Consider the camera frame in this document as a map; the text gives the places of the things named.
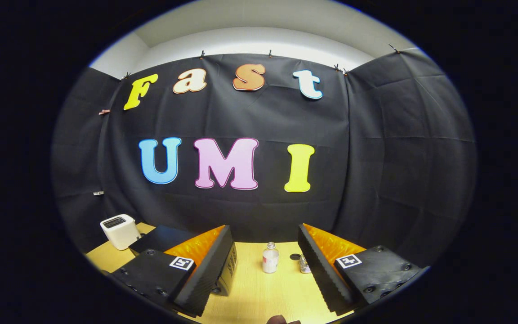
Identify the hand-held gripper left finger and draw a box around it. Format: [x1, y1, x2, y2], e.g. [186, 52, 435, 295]
[110, 225, 236, 318]

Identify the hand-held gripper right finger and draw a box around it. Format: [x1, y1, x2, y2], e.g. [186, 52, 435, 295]
[297, 223, 423, 316]

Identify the black toaster oven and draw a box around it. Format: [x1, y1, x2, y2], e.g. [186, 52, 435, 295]
[129, 225, 238, 297]

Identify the white bread toaster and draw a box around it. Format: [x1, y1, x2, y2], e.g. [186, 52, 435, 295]
[100, 214, 142, 251]

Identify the clear plastic bottle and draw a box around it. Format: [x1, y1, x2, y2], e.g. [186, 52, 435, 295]
[262, 242, 280, 274]

